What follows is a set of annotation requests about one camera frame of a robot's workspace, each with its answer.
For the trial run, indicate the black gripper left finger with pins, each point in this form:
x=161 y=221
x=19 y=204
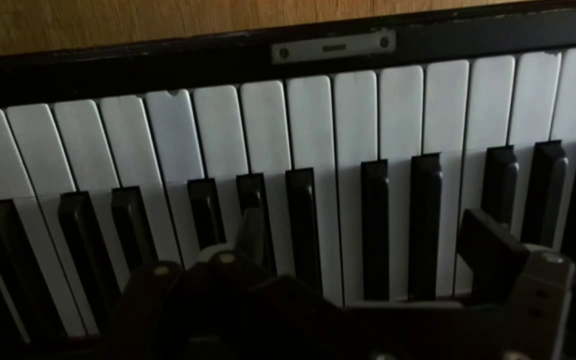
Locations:
x=250 y=233

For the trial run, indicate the black piano key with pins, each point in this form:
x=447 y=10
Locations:
x=252 y=192

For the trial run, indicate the silver piano name plate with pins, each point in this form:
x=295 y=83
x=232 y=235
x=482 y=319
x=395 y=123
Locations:
x=333 y=48

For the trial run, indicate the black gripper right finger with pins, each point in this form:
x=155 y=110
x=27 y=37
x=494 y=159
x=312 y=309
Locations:
x=500 y=260

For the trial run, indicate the black upright piano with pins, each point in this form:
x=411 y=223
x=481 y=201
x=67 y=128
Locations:
x=354 y=121

